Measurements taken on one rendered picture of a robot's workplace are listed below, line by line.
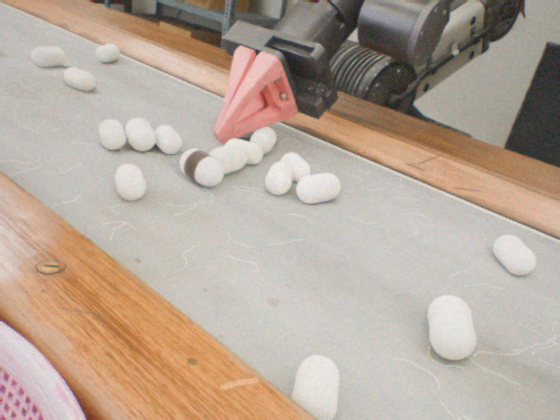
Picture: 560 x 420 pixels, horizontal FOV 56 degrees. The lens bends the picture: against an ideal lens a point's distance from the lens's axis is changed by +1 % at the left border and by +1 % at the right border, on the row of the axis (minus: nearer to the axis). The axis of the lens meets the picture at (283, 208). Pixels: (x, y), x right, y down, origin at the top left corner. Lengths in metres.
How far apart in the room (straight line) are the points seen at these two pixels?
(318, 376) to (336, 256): 0.13
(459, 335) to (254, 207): 0.17
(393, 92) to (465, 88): 1.73
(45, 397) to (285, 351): 0.11
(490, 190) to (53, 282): 0.35
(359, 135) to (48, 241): 0.34
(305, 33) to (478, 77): 2.07
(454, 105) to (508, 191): 2.10
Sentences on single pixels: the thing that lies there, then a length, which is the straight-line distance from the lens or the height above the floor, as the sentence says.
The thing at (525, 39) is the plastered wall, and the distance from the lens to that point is 2.45.
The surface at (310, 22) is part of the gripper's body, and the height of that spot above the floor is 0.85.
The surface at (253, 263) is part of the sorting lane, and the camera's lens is 0.30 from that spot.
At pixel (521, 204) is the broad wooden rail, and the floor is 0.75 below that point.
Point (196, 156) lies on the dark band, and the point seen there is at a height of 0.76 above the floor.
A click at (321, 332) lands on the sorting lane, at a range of 0.26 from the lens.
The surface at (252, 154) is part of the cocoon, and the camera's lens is 0.42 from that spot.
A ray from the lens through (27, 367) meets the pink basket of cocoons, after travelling 0.20.
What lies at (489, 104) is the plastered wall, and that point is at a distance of 2.50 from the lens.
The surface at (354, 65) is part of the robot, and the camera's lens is 0.80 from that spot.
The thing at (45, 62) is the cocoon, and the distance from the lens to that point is 0.66.
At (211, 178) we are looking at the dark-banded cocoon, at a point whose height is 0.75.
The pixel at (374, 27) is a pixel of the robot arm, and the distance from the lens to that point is 0.48.
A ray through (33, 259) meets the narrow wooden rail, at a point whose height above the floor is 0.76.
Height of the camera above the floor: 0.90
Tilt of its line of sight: 26 degrees down
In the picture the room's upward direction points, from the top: 11 degrees clockwise
